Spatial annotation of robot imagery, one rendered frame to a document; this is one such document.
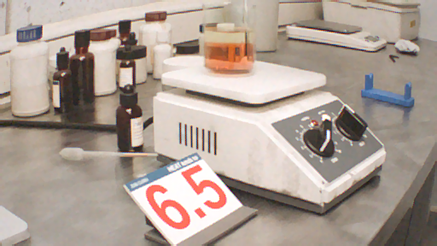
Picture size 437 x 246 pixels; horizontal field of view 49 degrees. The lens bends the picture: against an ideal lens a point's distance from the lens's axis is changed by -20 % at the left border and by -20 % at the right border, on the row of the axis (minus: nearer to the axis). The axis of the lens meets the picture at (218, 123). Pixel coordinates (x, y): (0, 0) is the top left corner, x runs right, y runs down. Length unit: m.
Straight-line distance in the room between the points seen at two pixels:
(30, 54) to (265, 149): 0.40
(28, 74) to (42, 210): 0.33
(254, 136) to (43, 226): 0.20
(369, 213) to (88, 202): 0.24
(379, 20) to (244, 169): 1.17
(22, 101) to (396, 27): 1.15
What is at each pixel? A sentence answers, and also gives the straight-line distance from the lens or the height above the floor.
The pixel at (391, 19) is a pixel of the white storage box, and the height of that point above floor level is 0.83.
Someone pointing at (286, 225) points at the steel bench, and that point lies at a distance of 0.45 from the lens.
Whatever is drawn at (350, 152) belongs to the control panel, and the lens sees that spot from 0.50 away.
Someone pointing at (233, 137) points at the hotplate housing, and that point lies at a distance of 0.49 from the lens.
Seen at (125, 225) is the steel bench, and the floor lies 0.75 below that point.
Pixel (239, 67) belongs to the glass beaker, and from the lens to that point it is 0.53.
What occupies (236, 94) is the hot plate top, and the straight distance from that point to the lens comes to 0.49.
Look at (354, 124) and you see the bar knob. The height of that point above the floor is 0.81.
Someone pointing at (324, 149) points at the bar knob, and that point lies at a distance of 0.47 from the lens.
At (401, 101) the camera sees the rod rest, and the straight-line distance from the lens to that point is 0.85.
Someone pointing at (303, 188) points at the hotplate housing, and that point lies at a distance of 0.46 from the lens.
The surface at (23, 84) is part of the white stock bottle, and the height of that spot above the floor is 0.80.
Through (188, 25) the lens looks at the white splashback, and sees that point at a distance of 1.23.
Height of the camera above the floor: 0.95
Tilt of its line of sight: 16 degrees down
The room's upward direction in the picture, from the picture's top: straight up
